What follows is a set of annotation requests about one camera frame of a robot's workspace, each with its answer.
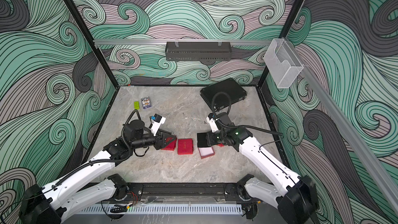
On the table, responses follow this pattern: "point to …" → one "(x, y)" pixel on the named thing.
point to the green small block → (137, 105)
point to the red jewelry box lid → (221, 144)
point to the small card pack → (146, 102)
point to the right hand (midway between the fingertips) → (206, 138)
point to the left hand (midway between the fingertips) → (173, 134)
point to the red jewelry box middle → (185, 146)
